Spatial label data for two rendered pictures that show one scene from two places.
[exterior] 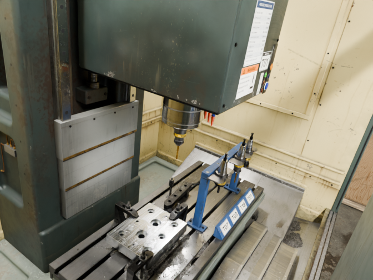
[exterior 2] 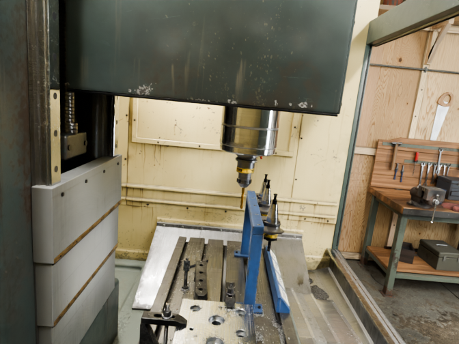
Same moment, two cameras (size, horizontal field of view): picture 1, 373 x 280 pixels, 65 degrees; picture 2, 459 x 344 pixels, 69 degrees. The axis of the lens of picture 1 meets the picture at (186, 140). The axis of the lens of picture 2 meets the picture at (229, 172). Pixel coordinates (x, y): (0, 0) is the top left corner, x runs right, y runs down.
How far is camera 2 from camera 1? 68 cm
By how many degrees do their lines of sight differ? 31
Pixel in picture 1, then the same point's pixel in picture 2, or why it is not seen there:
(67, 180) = (56, 302)
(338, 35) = not seen: hidden behind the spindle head
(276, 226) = (298, 284)
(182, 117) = (267, 138)
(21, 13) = not seen: outside the picture
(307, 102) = (289, 138)
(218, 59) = (338, 40)
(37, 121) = (9, 190)
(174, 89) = (269, 93)
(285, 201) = (290, 254)
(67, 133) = (59, 208)
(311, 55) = not seen: hidden behind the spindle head
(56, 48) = (39, 48)
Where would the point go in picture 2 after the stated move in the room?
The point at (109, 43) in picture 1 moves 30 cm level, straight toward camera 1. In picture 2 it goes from (141, 39) to (237, 29)
